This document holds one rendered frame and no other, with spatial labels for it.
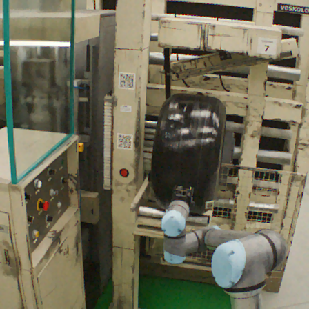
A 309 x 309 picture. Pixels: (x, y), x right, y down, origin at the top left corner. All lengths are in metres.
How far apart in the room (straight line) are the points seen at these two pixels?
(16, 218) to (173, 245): 0.57
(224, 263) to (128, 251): 1.23
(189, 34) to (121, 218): 0.98
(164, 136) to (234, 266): 0.86
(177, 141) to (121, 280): 0.97
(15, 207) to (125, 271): 1.00
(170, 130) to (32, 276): 0.82
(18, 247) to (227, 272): 0.84
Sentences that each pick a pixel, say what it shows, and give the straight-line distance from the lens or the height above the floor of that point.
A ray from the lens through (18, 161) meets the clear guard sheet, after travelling 1.48.
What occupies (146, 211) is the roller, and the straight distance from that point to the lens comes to 2.02.
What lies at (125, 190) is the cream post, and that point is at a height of 0.97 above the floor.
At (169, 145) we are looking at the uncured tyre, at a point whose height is 1.29.
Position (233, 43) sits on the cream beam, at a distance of 2.06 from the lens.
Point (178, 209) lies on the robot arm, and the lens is 1.42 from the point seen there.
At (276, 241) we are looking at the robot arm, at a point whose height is 1.31.
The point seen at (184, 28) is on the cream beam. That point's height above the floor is 1.74.
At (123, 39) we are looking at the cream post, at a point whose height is 1.70.
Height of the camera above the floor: 1.91
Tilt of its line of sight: 22 degrees down
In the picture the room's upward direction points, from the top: 3 degrees clockwise
